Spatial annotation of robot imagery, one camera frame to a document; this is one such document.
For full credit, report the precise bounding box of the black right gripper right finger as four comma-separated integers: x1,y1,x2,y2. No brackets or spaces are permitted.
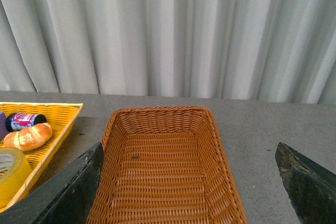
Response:
275,142,335,223

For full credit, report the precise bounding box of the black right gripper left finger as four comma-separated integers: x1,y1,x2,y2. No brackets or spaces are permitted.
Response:
1,143,104,223

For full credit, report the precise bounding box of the yellow packing tape roll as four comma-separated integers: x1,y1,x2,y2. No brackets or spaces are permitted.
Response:
1,147,32,208

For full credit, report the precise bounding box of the yellow wicker basket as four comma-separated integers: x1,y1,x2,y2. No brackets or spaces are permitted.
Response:
1,102,83,212

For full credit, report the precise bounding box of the brown wicker basket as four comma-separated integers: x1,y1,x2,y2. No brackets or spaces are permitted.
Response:
87,106,247,223

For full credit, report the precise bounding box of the toy croissant bread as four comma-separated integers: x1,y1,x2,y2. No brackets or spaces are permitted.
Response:
3,123,53,152

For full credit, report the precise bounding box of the purple foam cube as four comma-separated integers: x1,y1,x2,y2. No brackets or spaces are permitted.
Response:
0,111,8,139

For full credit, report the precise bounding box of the small dark labelled jar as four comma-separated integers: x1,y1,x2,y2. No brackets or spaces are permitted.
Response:
5,112,47,132

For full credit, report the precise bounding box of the grey curtain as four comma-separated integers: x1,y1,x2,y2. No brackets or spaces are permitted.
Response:
1,0,335,104

